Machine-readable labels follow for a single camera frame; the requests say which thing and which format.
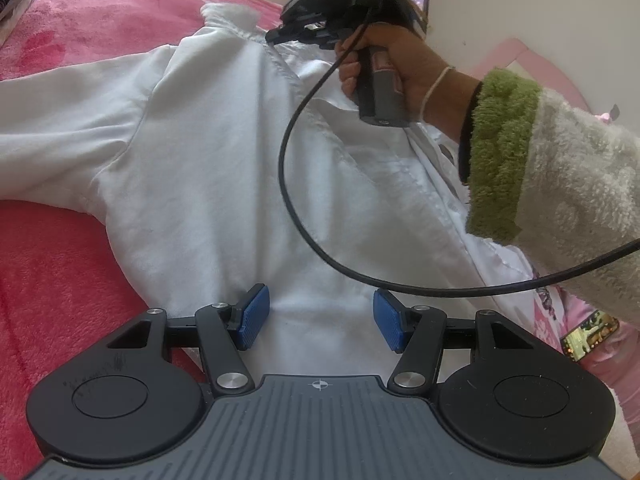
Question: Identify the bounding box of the white string bracelet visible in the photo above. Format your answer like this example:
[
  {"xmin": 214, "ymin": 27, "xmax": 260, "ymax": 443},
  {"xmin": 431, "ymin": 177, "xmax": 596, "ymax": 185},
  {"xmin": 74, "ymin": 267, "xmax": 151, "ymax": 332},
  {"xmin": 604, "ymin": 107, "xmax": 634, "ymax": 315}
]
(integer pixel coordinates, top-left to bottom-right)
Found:
[{"xmin": 421, "ymin": 65, "xmax": 457, "ymax": 122}]

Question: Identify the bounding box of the smartphone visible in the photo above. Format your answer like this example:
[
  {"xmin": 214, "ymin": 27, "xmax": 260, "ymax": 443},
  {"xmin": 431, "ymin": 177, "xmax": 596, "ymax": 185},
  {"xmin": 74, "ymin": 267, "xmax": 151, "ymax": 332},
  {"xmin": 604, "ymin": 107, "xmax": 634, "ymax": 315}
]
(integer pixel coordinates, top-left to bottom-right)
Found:
[{"xmin": 560, "ymin": 310, "xmax": 621, "ymax": 363}]

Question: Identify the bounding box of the pink headboard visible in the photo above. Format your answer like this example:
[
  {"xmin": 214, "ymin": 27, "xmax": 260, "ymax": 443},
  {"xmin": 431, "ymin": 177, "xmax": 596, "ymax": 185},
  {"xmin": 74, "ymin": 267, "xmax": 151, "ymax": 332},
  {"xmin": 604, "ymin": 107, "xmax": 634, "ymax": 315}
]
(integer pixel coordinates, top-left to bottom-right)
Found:
[{"xmin": 457, "ymin": 37, "xmax": 593, "ymax": 113}]

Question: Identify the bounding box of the black cable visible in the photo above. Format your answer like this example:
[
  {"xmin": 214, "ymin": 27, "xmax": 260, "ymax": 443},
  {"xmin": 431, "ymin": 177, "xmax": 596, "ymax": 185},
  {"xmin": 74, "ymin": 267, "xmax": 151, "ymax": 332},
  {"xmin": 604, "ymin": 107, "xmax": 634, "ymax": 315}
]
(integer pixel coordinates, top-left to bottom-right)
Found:
[{"xmin": 277, "ymin": 7, "xmax": 640, "ymax": 294}]

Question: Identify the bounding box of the white shirt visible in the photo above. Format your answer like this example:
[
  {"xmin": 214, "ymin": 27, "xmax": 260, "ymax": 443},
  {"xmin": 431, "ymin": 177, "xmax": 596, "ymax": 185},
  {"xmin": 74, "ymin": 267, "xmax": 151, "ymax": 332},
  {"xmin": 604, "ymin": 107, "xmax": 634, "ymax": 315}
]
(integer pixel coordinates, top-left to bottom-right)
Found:
[{"xmin": 0, "ymin": 2, "xmax": 541, "ymax": 386}]

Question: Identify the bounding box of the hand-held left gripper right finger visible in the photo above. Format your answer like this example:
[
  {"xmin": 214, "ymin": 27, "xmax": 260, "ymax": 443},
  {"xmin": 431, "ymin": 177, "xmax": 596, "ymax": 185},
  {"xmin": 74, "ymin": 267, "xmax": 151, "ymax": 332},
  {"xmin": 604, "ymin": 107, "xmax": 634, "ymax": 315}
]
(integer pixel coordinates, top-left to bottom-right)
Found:
[{"xmin": 372, "ymin": 289, "xmax": 531, "ymax": 395}]

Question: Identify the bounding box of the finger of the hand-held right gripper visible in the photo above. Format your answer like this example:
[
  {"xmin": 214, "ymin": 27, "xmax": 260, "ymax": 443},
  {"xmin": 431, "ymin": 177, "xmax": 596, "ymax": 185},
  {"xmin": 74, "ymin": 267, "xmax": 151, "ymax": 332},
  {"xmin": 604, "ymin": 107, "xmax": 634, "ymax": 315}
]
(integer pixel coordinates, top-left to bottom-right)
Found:
[{"xmin": 265, "ymin": 22, "xmax": 335, "ymax": 51}]

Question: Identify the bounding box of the person's right forearm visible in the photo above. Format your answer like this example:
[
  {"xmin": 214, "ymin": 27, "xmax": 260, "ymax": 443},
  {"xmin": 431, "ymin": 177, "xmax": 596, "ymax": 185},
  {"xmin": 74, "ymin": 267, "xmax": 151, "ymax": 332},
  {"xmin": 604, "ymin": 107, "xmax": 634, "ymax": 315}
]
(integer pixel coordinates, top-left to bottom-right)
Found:
[{"xmin": 420, "ymin": 67, "xmax": 640, "ymax": 316}]

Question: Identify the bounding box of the pink floral blanket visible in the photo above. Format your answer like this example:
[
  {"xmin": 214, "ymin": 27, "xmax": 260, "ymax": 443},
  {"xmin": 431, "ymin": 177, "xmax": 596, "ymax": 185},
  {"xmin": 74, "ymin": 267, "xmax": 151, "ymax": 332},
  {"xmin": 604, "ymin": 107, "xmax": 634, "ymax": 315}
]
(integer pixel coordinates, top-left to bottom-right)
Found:
[{"xmin": 0, "ymin": 0, "xmax": 640, "ymax": 480}]

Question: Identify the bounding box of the person's right hand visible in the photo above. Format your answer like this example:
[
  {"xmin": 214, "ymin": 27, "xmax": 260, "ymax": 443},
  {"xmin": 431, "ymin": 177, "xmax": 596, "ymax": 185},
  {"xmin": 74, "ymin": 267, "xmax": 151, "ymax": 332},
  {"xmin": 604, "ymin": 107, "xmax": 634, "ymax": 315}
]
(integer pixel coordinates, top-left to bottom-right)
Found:
[{"xmin": 334, "ymin": 22, "xmax": 453, "ymax": 128}]

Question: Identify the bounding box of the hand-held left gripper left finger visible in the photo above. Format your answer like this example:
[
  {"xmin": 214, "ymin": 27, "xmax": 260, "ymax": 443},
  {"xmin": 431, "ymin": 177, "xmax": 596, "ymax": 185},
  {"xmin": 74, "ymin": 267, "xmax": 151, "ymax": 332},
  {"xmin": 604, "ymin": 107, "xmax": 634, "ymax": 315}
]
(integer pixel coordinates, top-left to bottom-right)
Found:
[{"xmin": 106, "ymin": 283, "xmax": 271, "ymax": 396}]

